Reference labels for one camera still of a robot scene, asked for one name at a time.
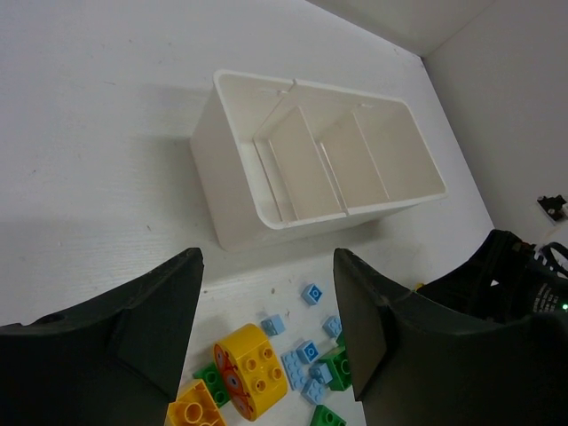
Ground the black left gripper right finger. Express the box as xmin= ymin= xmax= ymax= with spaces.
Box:
xmin=333 ymin=248 xmax=567 ymax=425

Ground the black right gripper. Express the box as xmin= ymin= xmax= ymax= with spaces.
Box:
xmin=416 ymin=230 xmax=567 ymax=320

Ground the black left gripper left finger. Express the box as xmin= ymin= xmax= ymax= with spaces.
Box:
xmin=1 ymin=248 xmax=204 ymax=425

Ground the green lego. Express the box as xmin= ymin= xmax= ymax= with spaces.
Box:
xmin=193 ymin=362 xmax=230 ymax=407

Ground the yellow rounded butterfly lego brick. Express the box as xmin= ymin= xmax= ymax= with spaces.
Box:
xmin=212 ymin=324 xmax=288 ymax=422

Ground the green lego brick right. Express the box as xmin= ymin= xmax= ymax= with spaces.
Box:
xmin=319 ymin=332 xmax=352 ymax=391

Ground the light blue small lego right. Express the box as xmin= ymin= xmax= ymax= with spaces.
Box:
xmin=322 ymin=315 xmax=343 ymax=339

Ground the light blue small lego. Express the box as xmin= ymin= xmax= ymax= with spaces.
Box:
xmin=322 ymin=315 xmax=343 ymax=339
xmin=261 ymin=314 xmax=286 ymax=336

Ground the yellow rectangular lego brick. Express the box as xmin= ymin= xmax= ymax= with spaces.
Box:
xmin=165 ymin=379 xmax=227 ymax=426

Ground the light blue lego bottom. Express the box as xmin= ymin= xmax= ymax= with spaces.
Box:
xmin=301 ymin=378 xmax=327 ymax=406

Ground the green square lego brick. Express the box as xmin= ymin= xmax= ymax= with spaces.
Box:
xmin=310 ymin=405 xmax=347 ymax=426

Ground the light blue lego on plate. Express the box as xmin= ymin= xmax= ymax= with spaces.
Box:
xmin=296 ymin=340 xmax=320 ymax=365

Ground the light blue lego plate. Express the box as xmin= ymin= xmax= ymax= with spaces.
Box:
xmin=280 ymin=351 xmax=308 ymax=391

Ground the light blue lego stud up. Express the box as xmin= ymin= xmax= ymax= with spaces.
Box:
xmin=301 ymin=284 xmax=322 ymax=306

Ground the white divided plastic container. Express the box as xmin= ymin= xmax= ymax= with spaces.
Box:
xmin=190 ymin=70 xmax=447 ymax=251

